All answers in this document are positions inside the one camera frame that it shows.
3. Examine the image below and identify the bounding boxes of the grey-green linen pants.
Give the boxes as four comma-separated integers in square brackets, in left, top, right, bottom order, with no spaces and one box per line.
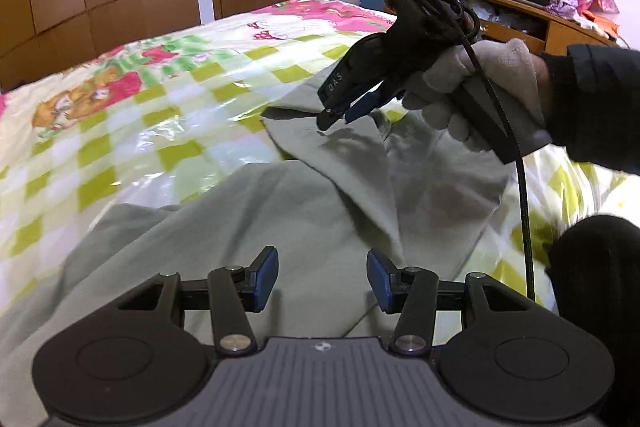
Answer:
[0,60,516,427]

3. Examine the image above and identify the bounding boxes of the black sleeved left forearm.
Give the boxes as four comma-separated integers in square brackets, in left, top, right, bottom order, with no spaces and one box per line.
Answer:
[548,215,639,415]

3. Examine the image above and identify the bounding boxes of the black sleeved right forearm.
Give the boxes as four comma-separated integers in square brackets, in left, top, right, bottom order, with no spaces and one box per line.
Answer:
[542,44,639,174]

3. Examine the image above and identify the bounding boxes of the white gloved right hand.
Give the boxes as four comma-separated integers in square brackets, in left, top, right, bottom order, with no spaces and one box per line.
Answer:
[402,39,551,152]

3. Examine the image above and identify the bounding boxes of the wooden tv cabinet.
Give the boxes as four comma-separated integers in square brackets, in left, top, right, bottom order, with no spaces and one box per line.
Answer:
[463,0,618,55]

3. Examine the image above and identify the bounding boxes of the checkered floral bed cover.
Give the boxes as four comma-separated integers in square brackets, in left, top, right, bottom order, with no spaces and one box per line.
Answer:
[0,0,640,323]

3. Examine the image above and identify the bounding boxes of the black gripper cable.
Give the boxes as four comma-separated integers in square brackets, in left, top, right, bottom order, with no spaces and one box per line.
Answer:
[348,0,537,303]

